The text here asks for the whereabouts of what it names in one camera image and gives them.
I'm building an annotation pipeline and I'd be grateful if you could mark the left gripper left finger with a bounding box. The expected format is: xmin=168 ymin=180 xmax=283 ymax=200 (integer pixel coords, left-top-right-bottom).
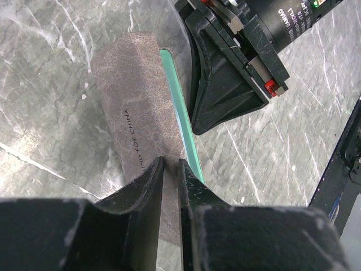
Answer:
xmin=1 ymin=157 xmax=164 ymax=270

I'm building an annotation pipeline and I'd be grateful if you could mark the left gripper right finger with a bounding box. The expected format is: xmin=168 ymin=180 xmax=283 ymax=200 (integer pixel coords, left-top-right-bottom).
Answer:
xmin=178 ymin=159 xmax=350 ymax=270

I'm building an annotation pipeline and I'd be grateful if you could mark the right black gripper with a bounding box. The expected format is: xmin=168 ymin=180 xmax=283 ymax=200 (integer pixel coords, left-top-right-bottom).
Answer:
xmin=175 ymin=1 xmax=289 ymax=135

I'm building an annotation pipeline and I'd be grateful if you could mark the grey felt glasses case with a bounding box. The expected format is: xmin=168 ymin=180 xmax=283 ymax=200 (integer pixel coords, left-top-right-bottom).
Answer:
xmin=91 ymin=32 xmax=203 ymax=245

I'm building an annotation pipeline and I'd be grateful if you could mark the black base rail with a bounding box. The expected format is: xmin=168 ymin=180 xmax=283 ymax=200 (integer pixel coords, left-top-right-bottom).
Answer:
xmin=309 ymin=100 xmax=360 ymax=234

